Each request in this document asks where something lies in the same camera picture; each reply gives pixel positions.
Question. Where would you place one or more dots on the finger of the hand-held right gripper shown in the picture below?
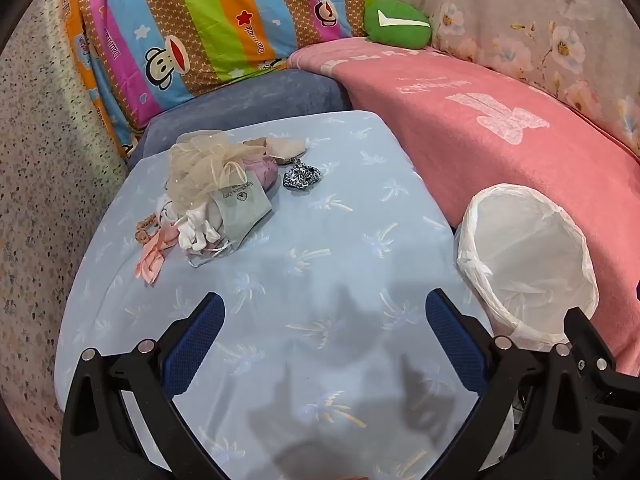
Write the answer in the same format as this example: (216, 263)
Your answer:
(587, 345)

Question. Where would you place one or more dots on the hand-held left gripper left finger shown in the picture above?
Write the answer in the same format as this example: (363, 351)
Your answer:
(192, 345)

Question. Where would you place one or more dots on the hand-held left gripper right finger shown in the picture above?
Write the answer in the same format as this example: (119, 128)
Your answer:
(455, 345)

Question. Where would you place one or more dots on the white bag lined bin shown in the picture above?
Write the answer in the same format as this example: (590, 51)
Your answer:
(525, 260)

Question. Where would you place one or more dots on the purple cloth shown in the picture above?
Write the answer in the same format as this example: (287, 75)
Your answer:
(262, 174)

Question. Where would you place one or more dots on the pink satin ribbon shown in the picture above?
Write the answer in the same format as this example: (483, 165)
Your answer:
(155, 257)

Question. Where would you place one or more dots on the white ruffled scrunchie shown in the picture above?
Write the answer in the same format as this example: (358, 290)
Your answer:
(197, 230)

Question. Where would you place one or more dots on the grey face mask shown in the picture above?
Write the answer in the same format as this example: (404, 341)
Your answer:
(240, 210)

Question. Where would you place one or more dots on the light blue palm print cloth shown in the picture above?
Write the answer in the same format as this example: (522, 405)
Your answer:
(310, 260)

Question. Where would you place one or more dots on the beige organza scrunchie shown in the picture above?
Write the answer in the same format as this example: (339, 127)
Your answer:
(200, 165)

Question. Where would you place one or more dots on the black white patterned mask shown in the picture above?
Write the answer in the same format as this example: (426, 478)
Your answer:
(302, 176)

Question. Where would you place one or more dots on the speckled cream cloth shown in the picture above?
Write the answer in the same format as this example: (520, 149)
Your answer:
(45, 200)

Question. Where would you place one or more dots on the tan fabric heart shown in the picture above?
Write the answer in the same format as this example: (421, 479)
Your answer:
(257, 147)

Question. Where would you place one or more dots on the pink blanket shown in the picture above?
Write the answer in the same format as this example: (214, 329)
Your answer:
(475, 135)

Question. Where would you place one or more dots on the blue-grey plush cushion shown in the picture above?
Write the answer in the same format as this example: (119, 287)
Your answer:
(280, 95)

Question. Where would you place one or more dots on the striped monkey print quilt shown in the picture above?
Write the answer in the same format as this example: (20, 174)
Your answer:
(200, 25)

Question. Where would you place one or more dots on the green round cushion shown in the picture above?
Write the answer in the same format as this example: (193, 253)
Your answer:
(395, 27)

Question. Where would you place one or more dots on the grey floral sheet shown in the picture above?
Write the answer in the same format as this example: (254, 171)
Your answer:
(525, 15)

